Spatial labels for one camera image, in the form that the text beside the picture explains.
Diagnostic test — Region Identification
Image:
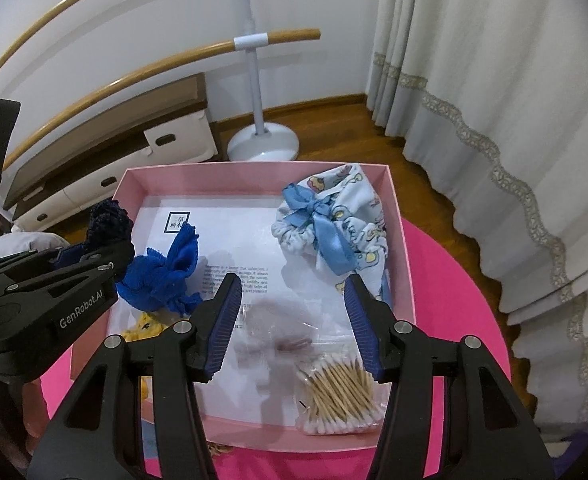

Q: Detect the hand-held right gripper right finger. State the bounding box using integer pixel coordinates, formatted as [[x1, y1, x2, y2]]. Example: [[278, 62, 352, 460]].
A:
[[344, 274, 562, 480]]

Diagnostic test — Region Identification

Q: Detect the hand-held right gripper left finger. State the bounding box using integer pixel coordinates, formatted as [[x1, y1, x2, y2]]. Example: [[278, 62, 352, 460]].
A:
[[26, 272, 245, 480]]

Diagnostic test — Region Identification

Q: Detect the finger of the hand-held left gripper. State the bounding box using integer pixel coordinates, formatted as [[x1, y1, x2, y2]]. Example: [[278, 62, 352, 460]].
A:
[[0, 239, 136, 306], [51, 246, 92, 267]]

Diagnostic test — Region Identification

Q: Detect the navy knitted scrunchie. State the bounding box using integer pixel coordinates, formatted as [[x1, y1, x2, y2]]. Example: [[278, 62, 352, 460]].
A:
[[88, 199, 135, 253]]

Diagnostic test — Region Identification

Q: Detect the royal blue cloth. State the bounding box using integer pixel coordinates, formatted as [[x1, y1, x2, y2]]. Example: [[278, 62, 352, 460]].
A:
[[115, 223, 205, 317]]

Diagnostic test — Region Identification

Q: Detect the clear plastic pouch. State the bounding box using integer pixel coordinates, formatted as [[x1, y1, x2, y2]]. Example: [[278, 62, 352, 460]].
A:
[[234, 295, 325, 361]]

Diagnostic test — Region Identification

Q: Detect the pink cardboard box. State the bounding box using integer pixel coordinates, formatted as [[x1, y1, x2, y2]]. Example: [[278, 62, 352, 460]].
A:
[[70, 162, 415, 453]]

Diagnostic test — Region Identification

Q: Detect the printed white drawstring bag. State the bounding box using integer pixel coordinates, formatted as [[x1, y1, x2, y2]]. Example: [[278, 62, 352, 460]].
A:
[[272, 163, 395, 306]]

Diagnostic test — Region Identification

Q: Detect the grey duvet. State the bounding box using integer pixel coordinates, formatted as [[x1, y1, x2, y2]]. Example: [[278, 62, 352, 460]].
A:
[[0, 232, 70, 261]]

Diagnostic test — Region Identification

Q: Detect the bag of cotton swabs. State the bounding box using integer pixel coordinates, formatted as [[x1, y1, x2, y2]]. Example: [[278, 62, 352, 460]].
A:
[[294, 352, 387, 436]]

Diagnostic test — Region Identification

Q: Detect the yellow scrunchie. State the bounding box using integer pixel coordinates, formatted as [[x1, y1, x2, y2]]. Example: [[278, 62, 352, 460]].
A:
[[121, 310, 175, 396]]

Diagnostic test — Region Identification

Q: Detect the white printed paper sheet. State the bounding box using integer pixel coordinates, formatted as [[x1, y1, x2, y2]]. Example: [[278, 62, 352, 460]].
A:
[[106, 195, 389, 433]]

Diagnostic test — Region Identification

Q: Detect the light blue scrunchie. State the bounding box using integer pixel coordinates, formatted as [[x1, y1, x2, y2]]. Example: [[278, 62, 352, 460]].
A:
[[141, 400, 163, 461]]

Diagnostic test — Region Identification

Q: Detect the low white wooden cabinet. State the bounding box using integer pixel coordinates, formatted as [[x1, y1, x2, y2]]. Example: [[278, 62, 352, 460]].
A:
[[1, 72, 219, 233]]

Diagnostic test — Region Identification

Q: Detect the white barre stand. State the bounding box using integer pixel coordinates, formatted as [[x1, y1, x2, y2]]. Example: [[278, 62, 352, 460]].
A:
[[226, 0, 301, 163]]

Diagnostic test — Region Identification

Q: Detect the cream curtain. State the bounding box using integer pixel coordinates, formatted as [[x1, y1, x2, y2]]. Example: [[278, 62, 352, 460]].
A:
[[366, 0, 588, 431]]

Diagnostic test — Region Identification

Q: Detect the wooden barre rail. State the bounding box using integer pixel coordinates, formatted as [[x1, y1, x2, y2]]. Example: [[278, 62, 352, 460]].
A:
[[1, 28, 321, 171], [0, 0, 162, 96]]

